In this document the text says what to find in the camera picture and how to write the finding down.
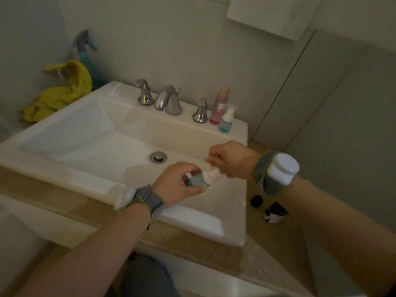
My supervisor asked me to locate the person's left hand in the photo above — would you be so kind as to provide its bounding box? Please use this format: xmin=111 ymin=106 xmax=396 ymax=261
xmin=151 ymin=161 xmax=207 ymax=209

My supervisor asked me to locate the person's right hand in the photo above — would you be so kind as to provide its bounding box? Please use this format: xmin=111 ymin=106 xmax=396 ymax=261
xmin=205 ymin=140 xmax=262 ymax=182

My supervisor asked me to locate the small blue pump bottle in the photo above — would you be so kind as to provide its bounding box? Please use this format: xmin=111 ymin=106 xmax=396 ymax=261
xmin=188 ymin=167 xmax=228 ymax=188

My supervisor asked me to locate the person's right forearm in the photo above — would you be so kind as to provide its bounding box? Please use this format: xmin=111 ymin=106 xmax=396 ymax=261
xmin=277 ymin=176 xmax=396 ymax=297

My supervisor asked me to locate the person's left forearm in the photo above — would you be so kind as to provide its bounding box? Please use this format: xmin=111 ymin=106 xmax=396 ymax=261
xmin=15 ymin=202 xmax=152 ymax=297

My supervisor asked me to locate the blue liquid pump bottle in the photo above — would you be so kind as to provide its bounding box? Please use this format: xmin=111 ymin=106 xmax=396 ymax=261
xmin=218 ymin=104 xmax=238 ymax=134

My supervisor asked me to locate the pink liquid bottle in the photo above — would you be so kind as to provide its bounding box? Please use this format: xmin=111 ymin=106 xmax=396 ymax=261
xmin=209 ymin=85 xmax=231 ymax=126

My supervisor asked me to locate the grey wristband with white tracker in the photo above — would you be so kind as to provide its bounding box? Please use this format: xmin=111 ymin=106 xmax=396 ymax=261
xmin=252 ymin=150 xmax=300 ymax=196
xmin=114 ymin=184 xmax=167 ymax=231

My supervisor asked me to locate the chrome faucet spout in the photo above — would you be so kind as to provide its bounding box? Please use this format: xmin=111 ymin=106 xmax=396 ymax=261
xmin=154 ymin=85 xmax=183 ymax=116

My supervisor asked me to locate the dark bottle with white label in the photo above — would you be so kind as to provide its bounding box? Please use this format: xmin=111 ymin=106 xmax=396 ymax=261
xmin=263 ymin=201 xmax=289 ymax=224

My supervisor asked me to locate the white ceramic sink basin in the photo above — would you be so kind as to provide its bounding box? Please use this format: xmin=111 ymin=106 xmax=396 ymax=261
xmin=0 ymin=81 xmax=249 ymax=247

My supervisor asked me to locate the person's grey trouser leg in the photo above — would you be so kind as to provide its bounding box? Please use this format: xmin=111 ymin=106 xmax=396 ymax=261
xmin=119 ymin=253 xmax=181 ymax=297

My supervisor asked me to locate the teal spray bottle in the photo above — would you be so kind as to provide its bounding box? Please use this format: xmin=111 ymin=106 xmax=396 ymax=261
xmin=71 ymin=29 xmax=106 ymax=91

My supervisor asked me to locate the yellow cloth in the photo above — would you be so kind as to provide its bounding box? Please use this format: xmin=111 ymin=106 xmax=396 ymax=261
xmin=21 ymin=60 xmax=93 ymax=123

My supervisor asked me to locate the chrome faucet handle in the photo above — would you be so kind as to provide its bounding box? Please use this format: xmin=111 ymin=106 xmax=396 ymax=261
xmin=192 ymin=98 xmax=209 ymax=124
xmin=135 ymin=79 xmax=154 ymax=106

